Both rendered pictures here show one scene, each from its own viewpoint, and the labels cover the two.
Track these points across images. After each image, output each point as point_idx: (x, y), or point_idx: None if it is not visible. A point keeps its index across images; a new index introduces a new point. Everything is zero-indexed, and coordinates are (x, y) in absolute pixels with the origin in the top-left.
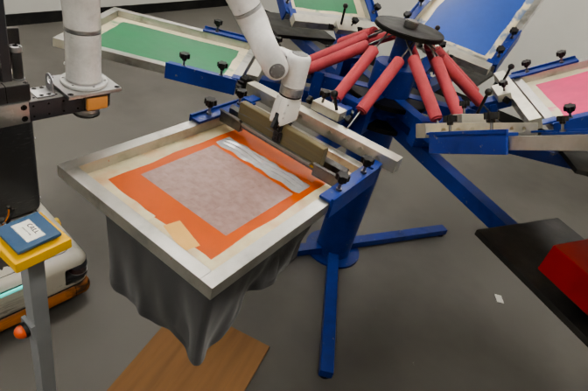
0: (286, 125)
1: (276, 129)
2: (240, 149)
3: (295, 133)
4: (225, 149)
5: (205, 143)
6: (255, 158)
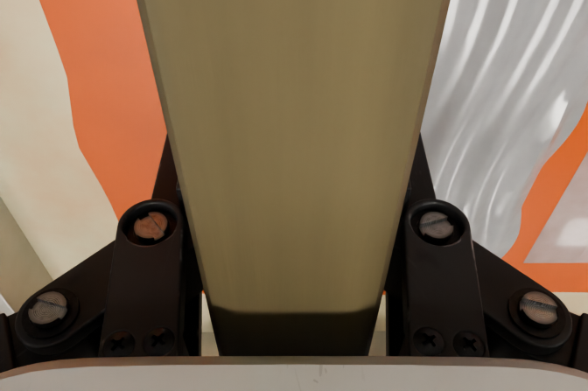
0: (301, 313)
1: (549, 310)
2: (484, 185)
3: (430, 50)
4: (524, 219)
5: (548, 282)
6: (519, 59)
